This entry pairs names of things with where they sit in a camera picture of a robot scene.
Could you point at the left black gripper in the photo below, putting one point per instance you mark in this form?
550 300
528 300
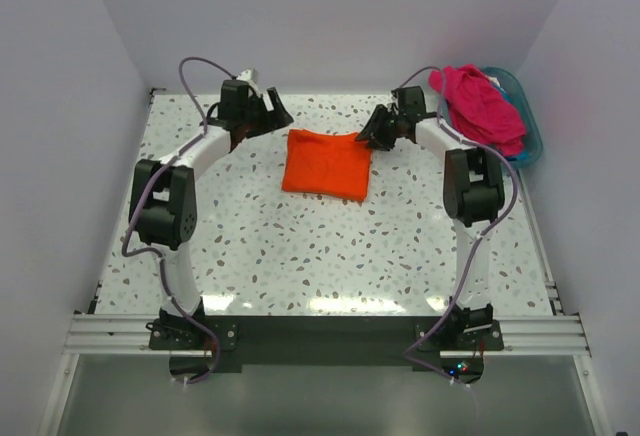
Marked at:
265 114

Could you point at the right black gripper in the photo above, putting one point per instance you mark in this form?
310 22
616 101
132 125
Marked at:
388 126

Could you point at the orange t shirt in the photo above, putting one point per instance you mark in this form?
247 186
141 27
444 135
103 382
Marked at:
331 165

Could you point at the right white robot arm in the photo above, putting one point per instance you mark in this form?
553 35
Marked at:
473 195

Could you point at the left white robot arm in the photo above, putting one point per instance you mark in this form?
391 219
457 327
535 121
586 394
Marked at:
163 212

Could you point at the pink t shirt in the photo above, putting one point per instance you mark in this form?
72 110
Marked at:
478 110

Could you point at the teal plastic basket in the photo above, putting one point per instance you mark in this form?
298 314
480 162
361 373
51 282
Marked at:
514 93

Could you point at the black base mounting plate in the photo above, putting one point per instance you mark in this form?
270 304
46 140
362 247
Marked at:
227 344

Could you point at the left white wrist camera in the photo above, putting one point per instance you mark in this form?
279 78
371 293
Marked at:
250 76

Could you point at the aluminium rail frame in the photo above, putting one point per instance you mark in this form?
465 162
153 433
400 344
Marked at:
259 250

